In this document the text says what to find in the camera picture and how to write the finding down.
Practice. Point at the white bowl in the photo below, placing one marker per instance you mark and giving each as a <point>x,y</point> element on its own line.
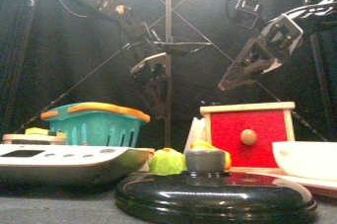
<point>306,162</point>

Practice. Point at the thin diagonal frame brace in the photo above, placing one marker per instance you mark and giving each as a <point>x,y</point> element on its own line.
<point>205,37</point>
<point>88,78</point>

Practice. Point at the vertical metal frame pole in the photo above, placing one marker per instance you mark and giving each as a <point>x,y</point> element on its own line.
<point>168,14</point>

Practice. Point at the green toy lettuce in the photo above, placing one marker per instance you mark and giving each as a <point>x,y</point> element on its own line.
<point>167,162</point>

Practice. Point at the black lid with grey knob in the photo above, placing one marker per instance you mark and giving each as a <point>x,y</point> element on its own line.
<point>211,198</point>

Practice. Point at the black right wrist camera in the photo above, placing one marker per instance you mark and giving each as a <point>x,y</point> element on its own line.
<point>245,12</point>

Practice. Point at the small wooden tray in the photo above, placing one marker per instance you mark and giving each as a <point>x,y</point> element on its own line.
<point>32,139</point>

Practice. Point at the white grey kitchen scale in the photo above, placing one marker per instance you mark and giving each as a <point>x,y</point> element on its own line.
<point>65,165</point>

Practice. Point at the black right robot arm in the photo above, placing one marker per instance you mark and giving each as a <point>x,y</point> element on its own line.
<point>320,12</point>

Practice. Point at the red wooden drawer box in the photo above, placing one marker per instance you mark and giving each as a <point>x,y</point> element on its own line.
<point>262,126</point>

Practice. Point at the yellow toy block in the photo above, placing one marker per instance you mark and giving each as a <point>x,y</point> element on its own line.
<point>37,131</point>

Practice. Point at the teal basket with orange rim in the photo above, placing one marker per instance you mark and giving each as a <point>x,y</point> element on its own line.
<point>96,129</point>

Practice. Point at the white plastic container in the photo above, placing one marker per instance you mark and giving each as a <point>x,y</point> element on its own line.
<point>196,132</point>

